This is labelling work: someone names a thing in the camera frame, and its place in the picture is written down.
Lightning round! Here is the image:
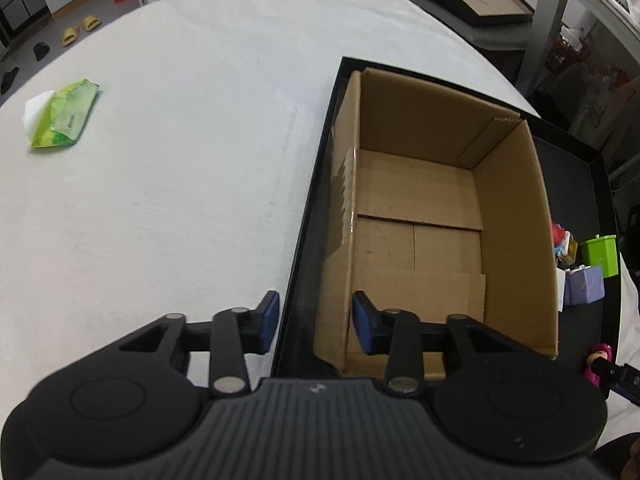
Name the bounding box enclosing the red haired small figurine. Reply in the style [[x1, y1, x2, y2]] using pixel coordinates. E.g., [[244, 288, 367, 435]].
[[551, 222, 578, 266]]

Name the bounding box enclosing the purple cube box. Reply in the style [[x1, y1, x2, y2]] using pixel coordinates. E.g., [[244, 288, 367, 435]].
[[564, 266, 605, 306]]

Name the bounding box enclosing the pink suit figurine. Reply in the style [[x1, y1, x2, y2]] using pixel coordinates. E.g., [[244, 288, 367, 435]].
[[584, 342, 614, 388]]

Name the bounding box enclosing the green hexagonal box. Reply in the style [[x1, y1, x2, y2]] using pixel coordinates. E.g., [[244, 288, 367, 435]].
[[579, 235, 620, 278]]

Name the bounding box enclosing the brown cardboard box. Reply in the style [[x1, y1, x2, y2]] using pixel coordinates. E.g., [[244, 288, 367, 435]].
[[314, 68, 559, 376]]

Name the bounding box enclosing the black tray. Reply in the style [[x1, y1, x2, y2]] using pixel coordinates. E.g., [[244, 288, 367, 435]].
[[272, 58, 614, 378]]

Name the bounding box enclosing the green wet wipes pack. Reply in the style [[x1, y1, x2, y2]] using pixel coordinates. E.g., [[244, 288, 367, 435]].
[[23, 79, 100, 150]]

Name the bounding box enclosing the red plastic basket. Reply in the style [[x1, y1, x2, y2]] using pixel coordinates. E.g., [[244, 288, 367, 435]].
[[544, 25, 591, 75]]

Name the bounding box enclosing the black shoe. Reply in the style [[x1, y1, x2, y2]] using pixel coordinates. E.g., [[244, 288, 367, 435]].
[[32, 42, 50, 61], [0, 66, 20, 96]]

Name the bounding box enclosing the yellow slipper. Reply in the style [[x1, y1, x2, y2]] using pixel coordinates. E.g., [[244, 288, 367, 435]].
[[62, 26, 79, 48], [82, 15, 102, 32]]

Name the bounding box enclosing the grey table frame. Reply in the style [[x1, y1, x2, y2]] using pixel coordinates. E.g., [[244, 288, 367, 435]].
[[516, 0, 640, 97]]

